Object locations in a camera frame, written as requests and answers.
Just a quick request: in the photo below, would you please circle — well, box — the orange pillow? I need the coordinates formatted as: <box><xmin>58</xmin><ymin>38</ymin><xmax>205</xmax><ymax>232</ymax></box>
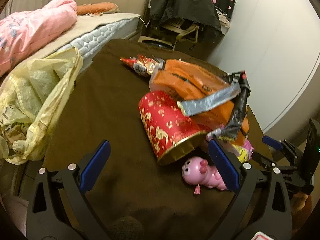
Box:
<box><xmin>77</xmin><ymin>2</ymin><xmax>119</xmax><ymax>15</ymax></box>

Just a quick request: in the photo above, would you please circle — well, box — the black round stool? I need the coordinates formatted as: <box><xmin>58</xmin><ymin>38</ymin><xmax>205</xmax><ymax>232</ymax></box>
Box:
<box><xmin>142</xmin><ymin>40</ymin><xmax>173</xmax><ymax>50</ymax></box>

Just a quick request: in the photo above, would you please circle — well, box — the black silver torn wrapper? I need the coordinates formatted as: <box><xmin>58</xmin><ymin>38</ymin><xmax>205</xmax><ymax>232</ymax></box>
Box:
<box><xmin>177</xmin><ymin>70</ymin><xmax>251</xmax><ymax>146</ymax></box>

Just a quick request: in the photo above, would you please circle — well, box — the pink quilt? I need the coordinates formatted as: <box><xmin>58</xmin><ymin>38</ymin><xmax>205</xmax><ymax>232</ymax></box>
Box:
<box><xmin>1</xmin><ymin>0</ymin><xmax>77</xmax><ymax>75</ymax></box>

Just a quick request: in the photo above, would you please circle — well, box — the orange snack bag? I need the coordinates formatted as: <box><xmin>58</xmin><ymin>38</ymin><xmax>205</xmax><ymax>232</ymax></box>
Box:
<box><xmin>149</xmin><ymin>59</ymin><xmax>249</xmax><ymax>132</ymax></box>

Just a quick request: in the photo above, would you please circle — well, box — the white quilted mattress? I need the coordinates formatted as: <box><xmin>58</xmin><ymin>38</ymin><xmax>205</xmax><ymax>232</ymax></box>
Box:
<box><xmin>32</xmin><ymin>12</ymin><xmax>141</xmax><ymax>67</ymax></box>

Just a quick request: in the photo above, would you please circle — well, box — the office chair with dark cover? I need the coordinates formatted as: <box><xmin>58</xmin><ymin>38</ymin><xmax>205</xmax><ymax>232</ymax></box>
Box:
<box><xmin>149</xmin><ymin>0</ymin><xmax>223</xmax><ymax>46</ymax></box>

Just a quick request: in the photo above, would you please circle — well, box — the red cylindrical tin can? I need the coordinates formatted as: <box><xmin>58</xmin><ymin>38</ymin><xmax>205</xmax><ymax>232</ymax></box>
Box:
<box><xmin>138</xmin><ymin>90</ymin><xmax>206</xmax><ymax>166</ymax></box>

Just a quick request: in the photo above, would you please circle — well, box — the red foil snack wrapper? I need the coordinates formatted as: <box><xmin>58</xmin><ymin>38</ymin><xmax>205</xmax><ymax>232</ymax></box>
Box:
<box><xmin>120</xmin><ymin>54</ymin><xmax>165</xmax><ymax>77</ymax></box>

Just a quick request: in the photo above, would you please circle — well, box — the pink caterpillar toy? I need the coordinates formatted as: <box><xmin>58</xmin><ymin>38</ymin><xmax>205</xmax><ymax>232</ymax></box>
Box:
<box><xmin>182</xmin><ymin>157</ymin><xmax>227</xmax><ymax>195</ymax></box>

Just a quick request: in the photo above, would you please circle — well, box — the yellow plastic trash bag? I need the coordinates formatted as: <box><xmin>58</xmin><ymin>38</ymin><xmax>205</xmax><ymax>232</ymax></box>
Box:
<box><xmin>1</xmin><ymin>47</ymin><xmax>83</xmax><ymax>165</ymax></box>

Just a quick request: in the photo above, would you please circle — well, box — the brown table cloth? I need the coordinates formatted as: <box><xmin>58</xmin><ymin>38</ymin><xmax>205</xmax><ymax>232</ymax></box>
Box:
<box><xmin>41</xmin><ymin>38</ymin><xmax>273</xmax><ymax>240</ymax></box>

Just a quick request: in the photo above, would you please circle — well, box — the yellow noodle snack bag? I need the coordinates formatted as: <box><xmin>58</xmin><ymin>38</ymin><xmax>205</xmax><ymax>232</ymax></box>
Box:
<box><xmin>225</xmin><ymin>139</ymin><xmax>254</xmax><ymax>163</ymax></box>

